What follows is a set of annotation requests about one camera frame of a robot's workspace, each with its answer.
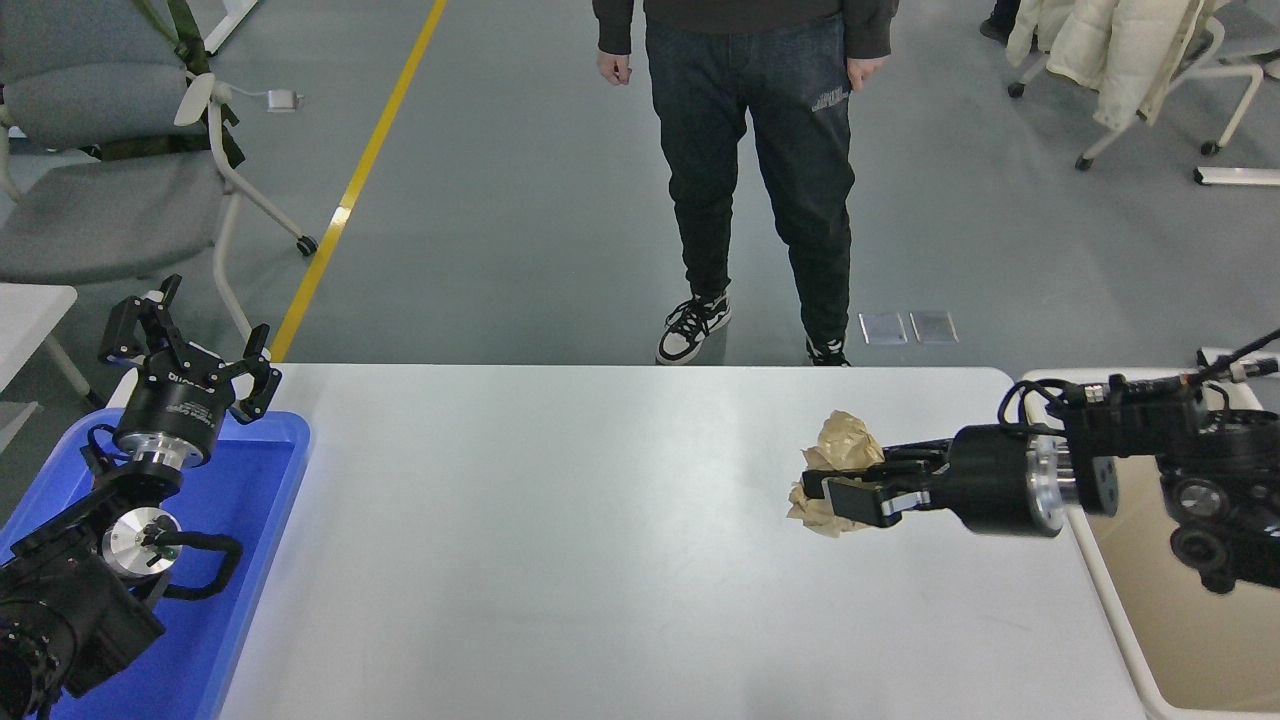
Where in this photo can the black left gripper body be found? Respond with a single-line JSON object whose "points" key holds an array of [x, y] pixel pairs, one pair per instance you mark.
{"points": [[175, 410]]}

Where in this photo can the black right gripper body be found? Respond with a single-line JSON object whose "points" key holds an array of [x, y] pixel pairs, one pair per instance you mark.
{"points": [[990, 480]]}

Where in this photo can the tan paper ball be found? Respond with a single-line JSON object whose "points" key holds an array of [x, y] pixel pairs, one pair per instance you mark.
{"points": [[850, 440]]}

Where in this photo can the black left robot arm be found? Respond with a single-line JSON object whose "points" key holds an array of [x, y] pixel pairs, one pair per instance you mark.
{"points": [[60, 610]]}

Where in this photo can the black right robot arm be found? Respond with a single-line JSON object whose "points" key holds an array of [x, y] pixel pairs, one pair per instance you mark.
{"points": [[1230, 500]]}

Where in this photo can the standing person's left hand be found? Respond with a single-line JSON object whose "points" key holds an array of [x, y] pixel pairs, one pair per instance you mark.
{"points": [[866, 75]]}

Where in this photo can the standing person's right hand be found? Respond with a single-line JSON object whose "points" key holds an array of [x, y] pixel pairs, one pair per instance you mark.
{"points": [[614, 68]]}

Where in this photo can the silver floor plate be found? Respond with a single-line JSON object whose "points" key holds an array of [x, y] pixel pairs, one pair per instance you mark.
{"points": [[884, 329], [933, 327]]}

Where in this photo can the small white side table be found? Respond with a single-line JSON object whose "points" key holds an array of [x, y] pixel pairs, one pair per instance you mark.
{"points": [[30, 320]]}

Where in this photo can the blue plastic tray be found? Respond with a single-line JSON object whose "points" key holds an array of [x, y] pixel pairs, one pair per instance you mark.
{"points": [[250, 520]]}

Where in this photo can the grey office chair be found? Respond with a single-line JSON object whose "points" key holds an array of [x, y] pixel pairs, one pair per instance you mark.
{"points": [[100, 200]]}

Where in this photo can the large beige plastic bin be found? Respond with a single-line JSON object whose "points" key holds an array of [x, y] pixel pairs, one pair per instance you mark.
{"points": [[1130, 600]]}

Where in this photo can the white metal floor bar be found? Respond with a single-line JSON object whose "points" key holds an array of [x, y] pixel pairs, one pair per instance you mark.
{"points": [[1215, 356], [1240, 176]]}

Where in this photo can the white power adapter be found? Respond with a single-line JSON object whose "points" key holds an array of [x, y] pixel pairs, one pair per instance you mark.
{"points": [[283, 99]]}

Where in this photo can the standing person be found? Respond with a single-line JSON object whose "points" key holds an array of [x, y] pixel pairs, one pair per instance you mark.
{"points": [[720, 150]]}

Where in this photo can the person beside white chair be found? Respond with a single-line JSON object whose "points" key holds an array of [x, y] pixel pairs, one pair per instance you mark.
{"points": [[1000, 22]]}

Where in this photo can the cream padded coat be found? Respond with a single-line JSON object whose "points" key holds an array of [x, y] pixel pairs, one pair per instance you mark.
{"points": [[1120, 55]]}

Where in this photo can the white-framed wheeled chair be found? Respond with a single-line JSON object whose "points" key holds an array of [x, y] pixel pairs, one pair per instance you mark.
{"points": [[1235, 90]]}

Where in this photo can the white desk leg frame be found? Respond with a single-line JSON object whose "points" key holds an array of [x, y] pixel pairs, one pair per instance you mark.
{"points": [[232, 20]]}

